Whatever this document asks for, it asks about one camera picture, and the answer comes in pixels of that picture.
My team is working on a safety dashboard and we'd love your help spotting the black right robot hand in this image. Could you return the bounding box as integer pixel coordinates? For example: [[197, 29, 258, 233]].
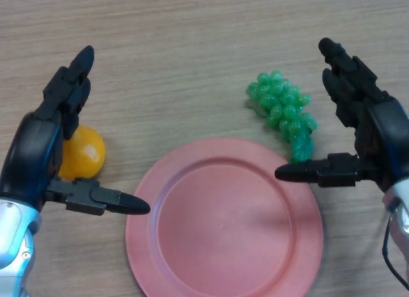
[[274, 37, 409, 194]]

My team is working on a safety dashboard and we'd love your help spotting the green grapes bunch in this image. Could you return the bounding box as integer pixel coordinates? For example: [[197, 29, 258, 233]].
[[245, 70, 320, 165]]

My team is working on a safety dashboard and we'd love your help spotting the pink round plate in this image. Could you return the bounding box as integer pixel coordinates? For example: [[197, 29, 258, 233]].
[[125, 136, 324, 297]]

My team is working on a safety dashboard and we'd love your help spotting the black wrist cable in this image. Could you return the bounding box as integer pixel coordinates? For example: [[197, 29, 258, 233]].
[[382, 197, 409, 289]]

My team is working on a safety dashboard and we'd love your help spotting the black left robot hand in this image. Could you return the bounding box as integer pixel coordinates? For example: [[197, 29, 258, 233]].
[[0, 45, 151, 217]]

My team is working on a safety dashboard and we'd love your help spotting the orange yellow pear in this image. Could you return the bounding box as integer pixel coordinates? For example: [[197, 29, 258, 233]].
[[57, 124, 107, 180]]

